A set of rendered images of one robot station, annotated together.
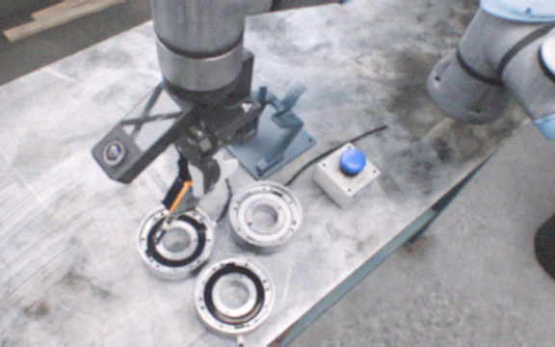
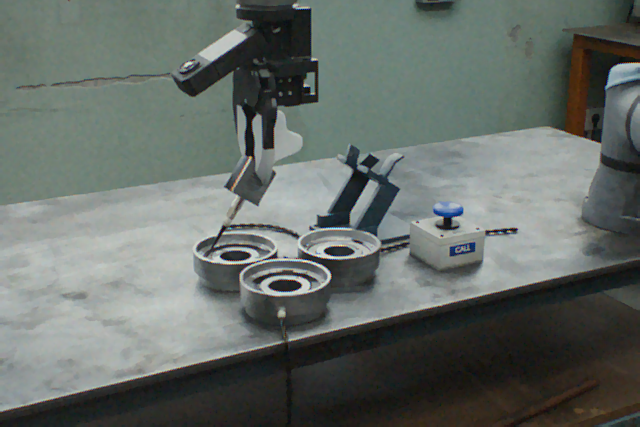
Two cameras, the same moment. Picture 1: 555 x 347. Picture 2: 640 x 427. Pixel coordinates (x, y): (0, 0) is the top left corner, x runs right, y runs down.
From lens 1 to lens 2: 0.84 m
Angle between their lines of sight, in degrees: 43
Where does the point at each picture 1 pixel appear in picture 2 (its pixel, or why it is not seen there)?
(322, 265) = (400, 298)
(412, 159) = (544, 250)
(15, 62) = not seen: hidden behind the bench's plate
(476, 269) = not seen: outside the picture
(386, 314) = not seen: outside the picture
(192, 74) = not seen: outside the picture
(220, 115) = (281, 60)
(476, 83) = (622, 176)
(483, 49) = (614, 129)
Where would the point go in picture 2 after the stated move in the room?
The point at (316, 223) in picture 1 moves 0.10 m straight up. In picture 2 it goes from (403, 276) to (406, 201)
